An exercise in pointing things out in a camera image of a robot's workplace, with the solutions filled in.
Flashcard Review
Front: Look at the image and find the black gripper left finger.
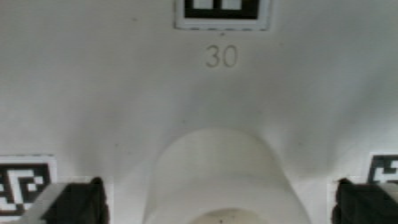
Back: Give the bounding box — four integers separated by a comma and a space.
10, 177, 110, 224

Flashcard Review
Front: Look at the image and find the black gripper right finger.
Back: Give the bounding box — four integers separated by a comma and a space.
330, 179, 398, 224

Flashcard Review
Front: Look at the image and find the white round table top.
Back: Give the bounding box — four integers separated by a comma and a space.
0, 0, 398, 224

